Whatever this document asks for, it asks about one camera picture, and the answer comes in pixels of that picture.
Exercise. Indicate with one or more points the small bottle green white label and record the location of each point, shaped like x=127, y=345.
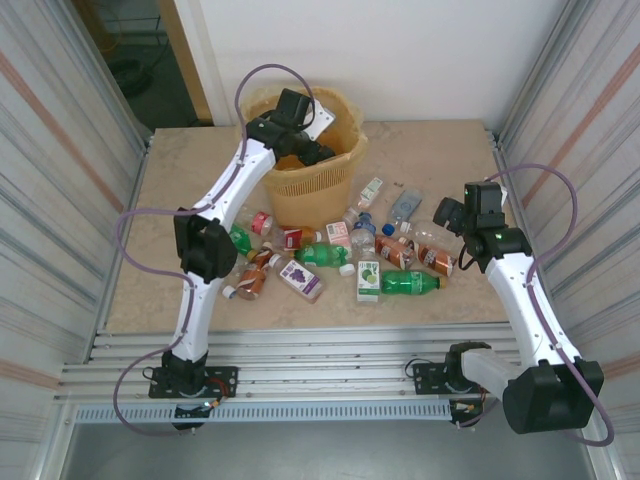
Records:
x=371, y=191

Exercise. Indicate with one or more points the square bottle red white label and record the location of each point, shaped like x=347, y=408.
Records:
x=339, y=232

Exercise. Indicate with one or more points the clear bottle with red label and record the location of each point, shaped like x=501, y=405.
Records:
x=260, y=222

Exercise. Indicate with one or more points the green soda bottle white cap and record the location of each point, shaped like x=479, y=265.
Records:
x=320, y=255

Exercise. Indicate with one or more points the white bottle lime label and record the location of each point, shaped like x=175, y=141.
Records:
x=369, y=282

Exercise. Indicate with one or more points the small green plastic bottle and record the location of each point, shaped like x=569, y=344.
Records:
x=241, y=241

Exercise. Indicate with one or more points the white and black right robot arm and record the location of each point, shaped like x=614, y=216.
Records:
x=520, y=310

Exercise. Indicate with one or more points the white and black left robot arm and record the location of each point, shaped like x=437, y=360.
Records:
x=240, y=177

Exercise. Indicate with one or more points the yellow plastic waste bin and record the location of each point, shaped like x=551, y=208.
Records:
x=310, y=195

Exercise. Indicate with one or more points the yellow wicker waste basket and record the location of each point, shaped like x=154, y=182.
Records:
x=350, y=117

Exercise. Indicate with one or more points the small clear plastic bottle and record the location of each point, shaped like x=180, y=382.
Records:
x=351, y=216

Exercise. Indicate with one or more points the amber tea bottle red label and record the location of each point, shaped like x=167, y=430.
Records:
x=292, y=239

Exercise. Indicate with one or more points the black object on floor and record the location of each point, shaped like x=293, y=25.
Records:
x=127, y=72

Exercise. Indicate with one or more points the metal table corner bracket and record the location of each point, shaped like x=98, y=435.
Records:
x=492, y=139

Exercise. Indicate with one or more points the wooden door frame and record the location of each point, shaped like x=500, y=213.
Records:
x=182, y=60

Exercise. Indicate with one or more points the aluminium wall panel orange stripe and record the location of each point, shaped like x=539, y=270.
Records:
x=600, y=125
x=50, y=200

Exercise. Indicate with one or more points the aluminium rail base frame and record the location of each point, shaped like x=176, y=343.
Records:
x=325, y=350

